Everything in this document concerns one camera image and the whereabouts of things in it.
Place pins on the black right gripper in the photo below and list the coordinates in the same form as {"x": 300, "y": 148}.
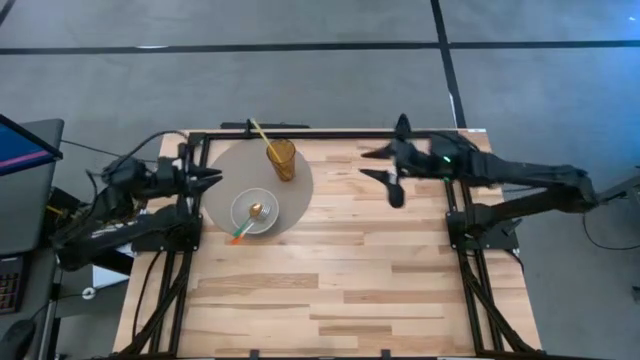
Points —
{"x": 415, "y": 157}

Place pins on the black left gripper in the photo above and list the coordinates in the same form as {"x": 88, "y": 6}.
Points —
{"x": 175, "y": 177}

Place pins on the white bowl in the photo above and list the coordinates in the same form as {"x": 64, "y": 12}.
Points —
{"x": 242, "y": 205}

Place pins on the yellow drinking straw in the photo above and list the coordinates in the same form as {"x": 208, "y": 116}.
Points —
{"x": 261, "y": 132}

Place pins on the amber plastic cup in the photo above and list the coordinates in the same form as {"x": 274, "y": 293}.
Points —
{"x": 286, "y": 165}

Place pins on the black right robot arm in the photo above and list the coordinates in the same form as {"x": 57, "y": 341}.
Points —
{"x": 525, "y": 172}

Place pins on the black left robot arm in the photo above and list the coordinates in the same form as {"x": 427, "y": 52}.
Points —
{"x": 90, "y": 235}

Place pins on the round grey placemat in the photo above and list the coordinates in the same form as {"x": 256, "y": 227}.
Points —
{"x": 230, "y": 165}

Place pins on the black arched table clamp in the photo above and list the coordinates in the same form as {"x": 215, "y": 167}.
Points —
{"x": 403, "y": 122}

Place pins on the white paper sheet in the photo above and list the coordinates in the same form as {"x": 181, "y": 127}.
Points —
{"x": 105, "y": 277}

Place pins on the small black table clamp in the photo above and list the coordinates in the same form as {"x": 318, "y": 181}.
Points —
{"x": 254, "y": 355}
{"x": 385, "y": 355}

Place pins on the blue-screen computer monitor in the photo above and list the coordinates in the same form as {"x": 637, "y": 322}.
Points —
{"x": 20, "y": 150}

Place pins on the black computer keyboard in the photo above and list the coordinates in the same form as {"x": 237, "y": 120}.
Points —
{"x": 10, "y": 290}

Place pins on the black stand leg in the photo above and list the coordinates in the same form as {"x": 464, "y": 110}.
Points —
{"x": 620, "y": 191}

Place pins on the black computer mouse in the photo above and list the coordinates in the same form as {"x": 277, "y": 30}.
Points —
{"x": 17, "y": 337}

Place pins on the black aluminium table frame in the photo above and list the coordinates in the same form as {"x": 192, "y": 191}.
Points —
{"x": 325, "y": 135}

